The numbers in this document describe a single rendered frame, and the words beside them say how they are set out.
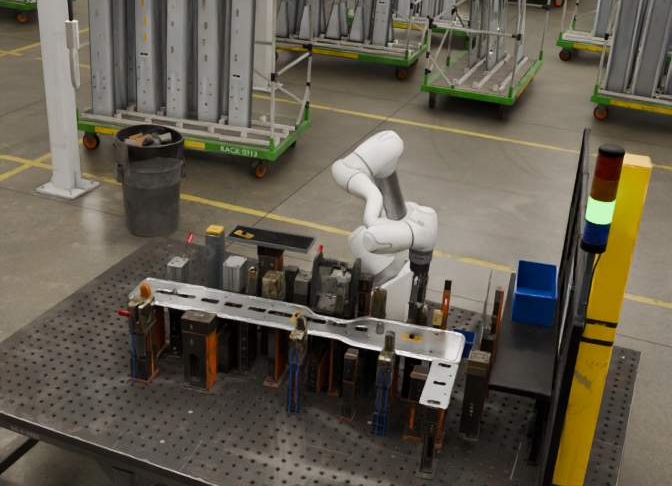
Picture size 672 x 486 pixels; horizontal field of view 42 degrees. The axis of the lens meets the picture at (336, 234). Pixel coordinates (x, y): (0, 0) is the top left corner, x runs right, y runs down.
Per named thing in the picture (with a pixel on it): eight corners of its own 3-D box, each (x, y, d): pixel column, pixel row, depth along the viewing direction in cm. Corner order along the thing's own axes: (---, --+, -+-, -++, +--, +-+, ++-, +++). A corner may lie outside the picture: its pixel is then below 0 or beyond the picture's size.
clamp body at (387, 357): (364, 436, 335) (370, 359, 320) (371, 418, 346) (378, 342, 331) (387, 441, 333) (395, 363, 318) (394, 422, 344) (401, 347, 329)
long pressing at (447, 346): (121, 302, 359) (121, 299, 358) (146, 277, 379) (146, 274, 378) (458, 367, 329) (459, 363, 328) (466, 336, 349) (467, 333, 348)
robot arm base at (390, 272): (375, 280, 435) (368, 271, 434) (409, 260, 423) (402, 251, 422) (362, 297, 420) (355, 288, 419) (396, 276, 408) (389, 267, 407)
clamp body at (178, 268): (164, 337, 390) (162, 265, 375) (175, 325, 400) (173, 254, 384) (185, 341, 388) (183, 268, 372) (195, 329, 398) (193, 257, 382)
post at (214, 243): (204, 321, 404) (203, 234, 385) (211, 313, 411) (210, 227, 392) (220, 324, 402) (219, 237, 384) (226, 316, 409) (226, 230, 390)
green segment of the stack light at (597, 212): (585, 221, 236) (589, 200, 233) (585, 212, 242) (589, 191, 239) (611, 225, 234) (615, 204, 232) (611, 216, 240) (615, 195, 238)
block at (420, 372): (399, 439, 334) (405, 377, 322) (404, 422, 344) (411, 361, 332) (423, 444, 332) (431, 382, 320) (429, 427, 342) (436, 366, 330)
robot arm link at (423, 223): (425, 238, 333) (395, 244, 327) (428, 200, 326) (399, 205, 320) (441, 249, 325) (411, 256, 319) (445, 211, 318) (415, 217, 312)
